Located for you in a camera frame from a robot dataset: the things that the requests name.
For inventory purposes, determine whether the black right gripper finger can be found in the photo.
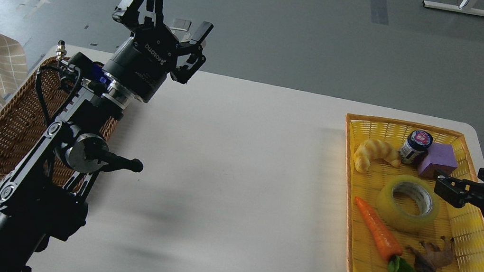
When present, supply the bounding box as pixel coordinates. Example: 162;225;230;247
434;178;484;208
434;168;478;187

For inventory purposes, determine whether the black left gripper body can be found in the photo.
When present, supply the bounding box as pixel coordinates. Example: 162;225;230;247
103;28;179;103

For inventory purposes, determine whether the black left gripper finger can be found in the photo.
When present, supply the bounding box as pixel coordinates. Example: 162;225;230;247
170;21;214;84
112;0;173;42

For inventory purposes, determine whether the yellow tape roll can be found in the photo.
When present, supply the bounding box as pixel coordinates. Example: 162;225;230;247
376;174;440;234

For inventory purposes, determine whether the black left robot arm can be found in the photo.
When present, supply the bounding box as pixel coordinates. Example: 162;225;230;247
0;0;214;272

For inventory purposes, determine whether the purple foam block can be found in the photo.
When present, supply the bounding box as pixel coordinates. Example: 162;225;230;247
417;143;458;179

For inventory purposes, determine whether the small dark jar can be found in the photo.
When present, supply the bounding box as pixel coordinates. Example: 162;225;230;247
398;129;434;165

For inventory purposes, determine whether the yellow plastic basket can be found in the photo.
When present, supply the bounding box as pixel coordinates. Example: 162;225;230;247
345;114;484;272

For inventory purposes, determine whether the brown toy animal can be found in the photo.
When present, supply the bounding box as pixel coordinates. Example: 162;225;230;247
405;236;456;272

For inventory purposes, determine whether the toy croissant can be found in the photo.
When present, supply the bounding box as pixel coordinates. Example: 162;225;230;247
353;138;401;173

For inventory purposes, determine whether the orange toy carrot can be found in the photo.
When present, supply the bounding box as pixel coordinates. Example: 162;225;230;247
354;196;403;262

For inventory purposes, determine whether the brown wicker basket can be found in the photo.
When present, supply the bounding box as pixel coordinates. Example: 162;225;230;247
0;70;119;186

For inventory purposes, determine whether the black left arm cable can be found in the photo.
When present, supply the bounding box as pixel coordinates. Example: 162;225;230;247
28;62;84;131

